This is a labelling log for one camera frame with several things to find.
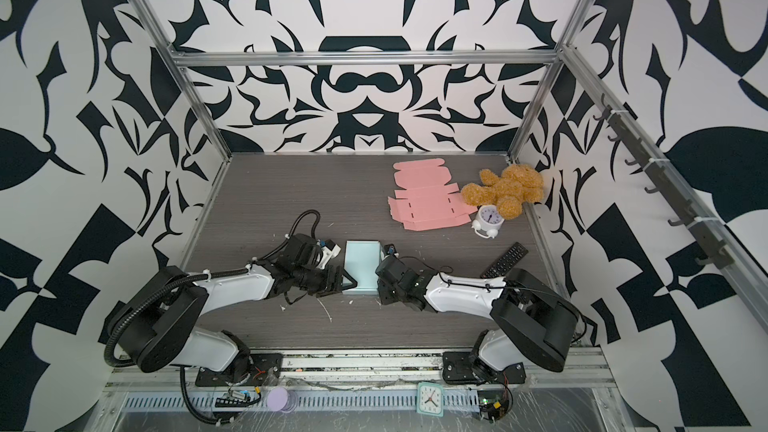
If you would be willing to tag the left circuit board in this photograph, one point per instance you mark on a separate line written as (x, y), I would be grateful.
(239, 399)

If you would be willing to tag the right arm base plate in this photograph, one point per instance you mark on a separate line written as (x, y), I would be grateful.
(465, 368)

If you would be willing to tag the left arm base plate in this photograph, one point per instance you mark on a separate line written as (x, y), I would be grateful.
(255, 370)

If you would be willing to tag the white alarm clock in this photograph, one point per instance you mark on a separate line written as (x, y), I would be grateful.
(487, 222)

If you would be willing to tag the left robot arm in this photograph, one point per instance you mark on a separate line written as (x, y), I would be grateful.
(159, 327)

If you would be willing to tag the circuit board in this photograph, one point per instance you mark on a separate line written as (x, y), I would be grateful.
(239, 399)
(494, 405)

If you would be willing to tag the light blue paper box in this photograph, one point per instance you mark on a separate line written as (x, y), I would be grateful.
(361, 260)

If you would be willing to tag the pink paper box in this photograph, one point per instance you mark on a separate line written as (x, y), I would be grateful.
(426, 198)

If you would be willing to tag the brown teddy bear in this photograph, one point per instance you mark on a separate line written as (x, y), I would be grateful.
(508, 191)

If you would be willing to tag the wall hook rail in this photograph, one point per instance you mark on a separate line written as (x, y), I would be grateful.
(669, 183)

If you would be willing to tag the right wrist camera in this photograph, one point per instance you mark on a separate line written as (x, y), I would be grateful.
(389, 250)

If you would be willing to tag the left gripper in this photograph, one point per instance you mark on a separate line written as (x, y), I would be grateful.
(336, 288)

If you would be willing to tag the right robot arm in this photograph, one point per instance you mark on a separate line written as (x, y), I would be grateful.
(533, 323)

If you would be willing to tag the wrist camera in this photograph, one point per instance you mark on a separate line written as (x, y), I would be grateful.
(389, 250)
(329, 250)

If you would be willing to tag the right circuit board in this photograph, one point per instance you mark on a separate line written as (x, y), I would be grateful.
(494, 405)

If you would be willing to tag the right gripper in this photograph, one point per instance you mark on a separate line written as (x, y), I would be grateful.
(382, 293)

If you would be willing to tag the black remote control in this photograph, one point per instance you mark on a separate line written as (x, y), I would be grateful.
(505, 262)

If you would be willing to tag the green square clock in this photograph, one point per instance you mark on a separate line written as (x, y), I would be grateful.
(430, 399)

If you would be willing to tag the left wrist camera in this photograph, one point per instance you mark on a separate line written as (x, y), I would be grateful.
(329, 250)

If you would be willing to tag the purple round lid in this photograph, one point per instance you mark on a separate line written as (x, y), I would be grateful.
(283, 400)

